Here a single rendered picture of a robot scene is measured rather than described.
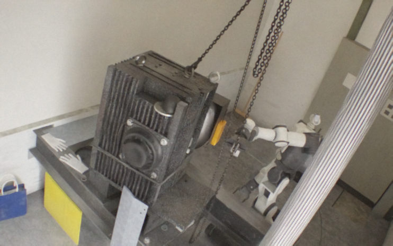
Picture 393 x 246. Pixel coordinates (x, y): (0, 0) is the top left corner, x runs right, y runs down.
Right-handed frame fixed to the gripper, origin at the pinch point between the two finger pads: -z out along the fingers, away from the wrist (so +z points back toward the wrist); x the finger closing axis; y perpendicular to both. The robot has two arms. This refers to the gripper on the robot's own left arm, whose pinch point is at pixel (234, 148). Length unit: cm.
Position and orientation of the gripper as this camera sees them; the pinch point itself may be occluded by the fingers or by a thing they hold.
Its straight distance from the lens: 202.8
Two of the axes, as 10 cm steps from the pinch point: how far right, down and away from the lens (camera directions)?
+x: 9.0, 4.0, -1.7
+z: 3.5, -4.2, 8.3
